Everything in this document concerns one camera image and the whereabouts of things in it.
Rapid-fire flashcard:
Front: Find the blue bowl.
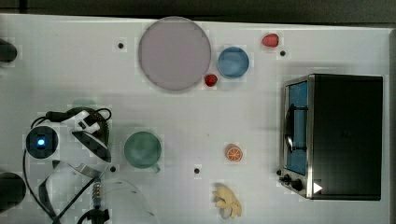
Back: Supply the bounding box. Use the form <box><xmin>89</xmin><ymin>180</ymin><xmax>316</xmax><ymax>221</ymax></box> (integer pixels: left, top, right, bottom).
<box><xmin>218</xmin><ymin>47</ymin><xmax>250</xmax><ymax>79</ymax></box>

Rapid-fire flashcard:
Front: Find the large red plush strawberry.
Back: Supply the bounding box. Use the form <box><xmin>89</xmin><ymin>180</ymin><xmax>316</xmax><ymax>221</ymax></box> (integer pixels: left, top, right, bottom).
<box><xmin>262</xmin><ymin>34</ymin><xmax>279</xmax><ymax>48</ymax></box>

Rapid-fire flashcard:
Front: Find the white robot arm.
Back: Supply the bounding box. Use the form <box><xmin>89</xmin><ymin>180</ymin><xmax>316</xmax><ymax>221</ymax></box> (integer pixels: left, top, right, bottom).
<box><xmin>23</xmin><ymin>106</ymin><xmax>159</xmax><ymax>224</ymax></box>

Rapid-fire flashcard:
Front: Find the black cylinder post near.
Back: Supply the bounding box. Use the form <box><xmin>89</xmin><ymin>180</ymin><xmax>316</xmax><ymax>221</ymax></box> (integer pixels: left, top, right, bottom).
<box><xmin>0</xmin><ymin>173</ymin><xmax>26</xmax><ymax>213</ymax></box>

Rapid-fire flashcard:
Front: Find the small red plush strawberry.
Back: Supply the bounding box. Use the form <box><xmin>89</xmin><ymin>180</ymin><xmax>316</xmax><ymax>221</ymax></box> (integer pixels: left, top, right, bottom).
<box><xmin>204</xmin><ymin>74</ymin><xmax>218</xmax><ymax>88</ymax></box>

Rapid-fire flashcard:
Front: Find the black cylinder post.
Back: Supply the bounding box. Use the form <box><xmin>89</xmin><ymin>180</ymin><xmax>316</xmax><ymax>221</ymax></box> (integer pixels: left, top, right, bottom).
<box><xmin>0</xmin><ymin>39</ymin><xmax>18</xmax><ymax>63</ymax></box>
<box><xmin>0</xmin><ymin>173</ymin><xmax>26</xmax><ymax>213</ymax></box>

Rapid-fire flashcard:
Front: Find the lilac round plate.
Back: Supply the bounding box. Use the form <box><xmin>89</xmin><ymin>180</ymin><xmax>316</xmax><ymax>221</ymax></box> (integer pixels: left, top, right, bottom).
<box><xmin>138</xmin><ymin>17</ymin><xmax>211</xmax><ymax>91</ymax></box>

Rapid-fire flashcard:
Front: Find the black toaster oven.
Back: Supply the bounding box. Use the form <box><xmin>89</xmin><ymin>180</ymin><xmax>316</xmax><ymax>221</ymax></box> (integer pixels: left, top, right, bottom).
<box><xmin>276</xmin><ymin>74</ymin><xmax>384</xmax><ymax>201</ymax></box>

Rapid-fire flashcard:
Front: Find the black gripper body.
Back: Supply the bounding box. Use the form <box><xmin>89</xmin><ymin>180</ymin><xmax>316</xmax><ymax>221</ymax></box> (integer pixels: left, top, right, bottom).
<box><xmin>71</xmin><ymin>109</ymin><xmax>111</xmax><ymax>162</ymax></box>

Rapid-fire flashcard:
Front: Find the green metal mug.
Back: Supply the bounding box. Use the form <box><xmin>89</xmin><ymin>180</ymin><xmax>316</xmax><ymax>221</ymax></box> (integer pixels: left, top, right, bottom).
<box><xmin>123</xmin><ymin>132</ymin><xmax>162</xmax><ymax>174</ymax></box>

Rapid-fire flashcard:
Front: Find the black cylinder post far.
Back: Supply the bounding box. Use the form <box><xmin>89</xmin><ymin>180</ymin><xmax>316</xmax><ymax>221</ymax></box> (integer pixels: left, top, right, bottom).
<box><xmin>0</xmin><ymin>39</ymin><xmax>18</xmax><ymax>63</ymax></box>

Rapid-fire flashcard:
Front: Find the plush peeled banana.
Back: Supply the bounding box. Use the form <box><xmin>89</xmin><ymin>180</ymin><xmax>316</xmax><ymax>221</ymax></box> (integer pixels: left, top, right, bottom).
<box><xmin>213</xmin><ymin>186</ymin><xmax>242</xmax><ymax>219</ymax></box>

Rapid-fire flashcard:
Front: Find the plush orange half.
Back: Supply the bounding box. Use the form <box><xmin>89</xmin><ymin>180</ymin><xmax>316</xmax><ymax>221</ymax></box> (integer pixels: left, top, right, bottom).
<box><xmin>225</xmin><ymin>144</ymin><xmax>243</xmax><ymax>162</ymax></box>

